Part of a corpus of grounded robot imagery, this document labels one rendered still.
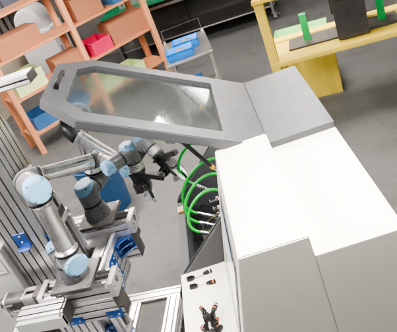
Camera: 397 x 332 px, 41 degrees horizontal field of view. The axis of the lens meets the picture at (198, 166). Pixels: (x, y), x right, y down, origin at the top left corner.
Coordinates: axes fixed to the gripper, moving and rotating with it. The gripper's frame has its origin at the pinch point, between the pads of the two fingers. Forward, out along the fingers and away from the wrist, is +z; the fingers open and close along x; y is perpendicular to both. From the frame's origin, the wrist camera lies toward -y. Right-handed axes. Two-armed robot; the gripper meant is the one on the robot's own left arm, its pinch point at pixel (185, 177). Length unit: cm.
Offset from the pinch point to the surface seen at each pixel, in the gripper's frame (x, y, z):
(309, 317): 73, -62, 78
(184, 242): 17.1, 17.6, 23.5
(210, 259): 32, -4, 40
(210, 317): 64, -13, 57
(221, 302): 51, -10, 56
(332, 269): 70, -81, 71
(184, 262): 29.8, 13.6, 31.3
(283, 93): -22, -63, 10
